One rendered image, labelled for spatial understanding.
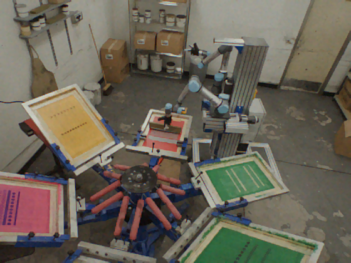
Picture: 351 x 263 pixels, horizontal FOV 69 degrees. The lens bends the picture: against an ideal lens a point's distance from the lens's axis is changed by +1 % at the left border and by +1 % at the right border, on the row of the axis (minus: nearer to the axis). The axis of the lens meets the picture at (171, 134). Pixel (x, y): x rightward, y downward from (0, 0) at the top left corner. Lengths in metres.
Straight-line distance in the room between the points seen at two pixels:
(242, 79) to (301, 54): 3.59
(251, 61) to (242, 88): 0.34
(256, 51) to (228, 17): 3.14
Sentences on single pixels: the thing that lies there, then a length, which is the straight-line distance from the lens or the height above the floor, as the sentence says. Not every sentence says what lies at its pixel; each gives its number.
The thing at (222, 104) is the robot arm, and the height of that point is 1.48.
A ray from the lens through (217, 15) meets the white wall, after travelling 6.04.
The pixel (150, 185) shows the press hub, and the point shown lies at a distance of 2.13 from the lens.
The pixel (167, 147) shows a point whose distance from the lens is 2.96.
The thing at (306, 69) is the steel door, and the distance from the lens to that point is 6.71.
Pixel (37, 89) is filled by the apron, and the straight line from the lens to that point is 4.13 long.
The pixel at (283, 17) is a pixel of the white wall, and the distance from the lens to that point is 6.14.
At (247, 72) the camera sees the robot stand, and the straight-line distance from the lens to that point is 3.04.
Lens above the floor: 2.98
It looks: 40 degrees down
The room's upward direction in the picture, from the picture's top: 5 degrees clockwise
